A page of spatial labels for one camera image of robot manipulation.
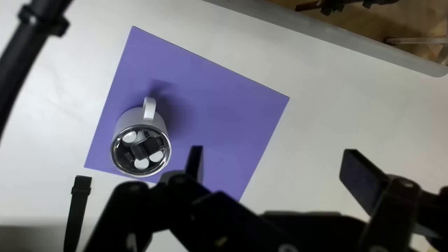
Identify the black block in mug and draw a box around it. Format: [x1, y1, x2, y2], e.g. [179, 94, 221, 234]
[131, 136, 161, 163]

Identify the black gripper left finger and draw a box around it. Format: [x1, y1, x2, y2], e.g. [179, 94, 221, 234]
[82, 145, 291, 252]

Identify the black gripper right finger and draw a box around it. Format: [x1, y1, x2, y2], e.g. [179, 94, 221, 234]
[339, 149, 448, 252]

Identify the purple paper mat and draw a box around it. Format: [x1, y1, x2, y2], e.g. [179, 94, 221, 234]
[82, 26, 291, 202]

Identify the black marker pen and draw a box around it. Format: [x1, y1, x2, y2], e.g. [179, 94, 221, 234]
[61, 174, 94, 252]

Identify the thick black pole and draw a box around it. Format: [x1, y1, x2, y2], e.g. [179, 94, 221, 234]
[0, 0, 74, 139]

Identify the black chair base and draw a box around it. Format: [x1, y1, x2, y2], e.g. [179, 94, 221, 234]
[294, 0, 403, 17]

